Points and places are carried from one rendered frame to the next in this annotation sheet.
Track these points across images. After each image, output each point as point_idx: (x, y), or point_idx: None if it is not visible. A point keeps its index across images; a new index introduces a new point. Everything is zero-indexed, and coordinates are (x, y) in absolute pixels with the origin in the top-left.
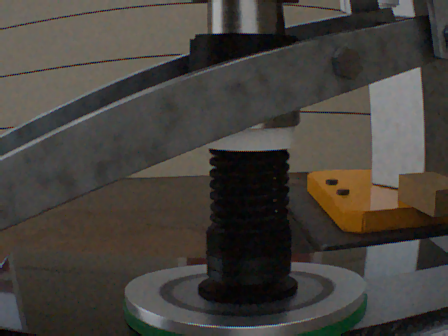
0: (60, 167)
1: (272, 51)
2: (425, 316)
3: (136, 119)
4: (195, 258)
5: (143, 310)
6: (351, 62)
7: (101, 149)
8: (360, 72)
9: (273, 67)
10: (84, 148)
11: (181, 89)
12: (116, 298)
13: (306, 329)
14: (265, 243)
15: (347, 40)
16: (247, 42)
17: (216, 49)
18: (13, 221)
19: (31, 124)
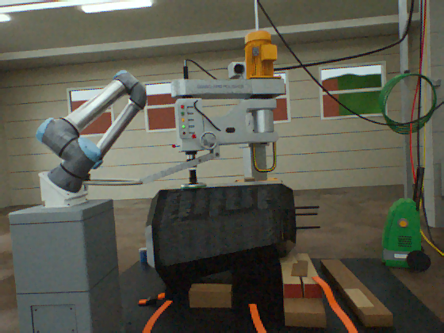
0: (171, 170)
1: (191, 160)
2: (211, 187)
3: (178, 166)
4: None
5: (181, 185)
6: (200, 160)
7: (175, 169)
8: (201, 161)
9: (191, 162)
10: (174, 169)
11: (182, 164)
12: None
13: (194, 185)
14: (193, 177)
15: (200, 158)
16: (189, 159)
17: (187, 160)
18: (166, 175)
19: (170, 167)
